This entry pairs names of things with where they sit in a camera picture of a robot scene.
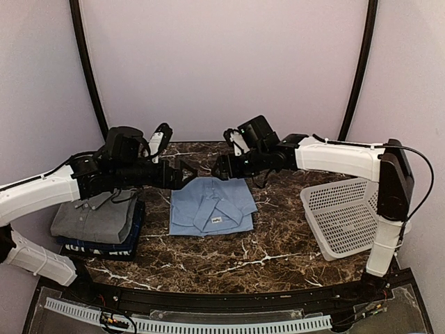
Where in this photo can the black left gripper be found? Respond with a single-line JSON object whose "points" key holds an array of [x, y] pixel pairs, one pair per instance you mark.
{"points": [[176, 183]]}

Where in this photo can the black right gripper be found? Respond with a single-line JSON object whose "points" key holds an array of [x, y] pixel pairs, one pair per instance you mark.
{"points": [[227, 168]]}

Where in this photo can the light blue long sleeve shirt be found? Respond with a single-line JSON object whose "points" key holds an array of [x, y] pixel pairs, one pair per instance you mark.
{"points": [[208, 206]]}

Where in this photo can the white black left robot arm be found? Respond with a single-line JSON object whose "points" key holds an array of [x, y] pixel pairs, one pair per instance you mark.
{"points": [[80, 178]]}

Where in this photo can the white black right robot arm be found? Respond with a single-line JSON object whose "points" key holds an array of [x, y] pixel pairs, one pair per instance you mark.
{"points": [[385, 164]]}

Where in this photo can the folded navy plaid shirt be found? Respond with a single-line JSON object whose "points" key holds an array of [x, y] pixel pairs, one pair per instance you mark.
{"points": [[126, 245]]}

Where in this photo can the folded grey button shirt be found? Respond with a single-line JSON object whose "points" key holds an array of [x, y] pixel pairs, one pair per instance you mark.
{"points": [[106, 218]]}

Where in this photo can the folded black printed shirt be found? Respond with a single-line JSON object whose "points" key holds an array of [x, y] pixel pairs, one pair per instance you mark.
{"points": [[115, 255]]}

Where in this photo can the white plastic mesh basket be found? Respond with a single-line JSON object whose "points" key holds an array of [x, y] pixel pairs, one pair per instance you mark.
{"points": [[345, 220]]}

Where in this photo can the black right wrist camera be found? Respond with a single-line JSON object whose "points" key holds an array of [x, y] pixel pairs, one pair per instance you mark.
{"points": [[255, 134]]}

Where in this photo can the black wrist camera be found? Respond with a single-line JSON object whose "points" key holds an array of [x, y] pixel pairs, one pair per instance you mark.
{"points": [[255, 134], [124, 145]]}

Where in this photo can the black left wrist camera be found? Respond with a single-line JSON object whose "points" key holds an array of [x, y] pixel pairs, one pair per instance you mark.
{"points": [[124, 145]]}

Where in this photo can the white slotted cable duct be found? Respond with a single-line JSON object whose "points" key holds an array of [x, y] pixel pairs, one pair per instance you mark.
{"points": [[191, 322]]}

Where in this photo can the black front rail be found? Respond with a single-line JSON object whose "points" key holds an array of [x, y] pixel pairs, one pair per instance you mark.
{"points": [[334, 299]]}

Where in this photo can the black left frame post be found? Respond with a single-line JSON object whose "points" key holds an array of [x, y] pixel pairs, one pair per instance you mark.
{"points": [[80, 36]]}

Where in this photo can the black frame post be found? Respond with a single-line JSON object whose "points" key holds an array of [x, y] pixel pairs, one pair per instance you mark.
{"points": [[360, 71], [80, 36]]}

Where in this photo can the black right frame post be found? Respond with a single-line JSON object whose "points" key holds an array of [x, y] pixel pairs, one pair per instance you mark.
{"points": [[360, 71]]}

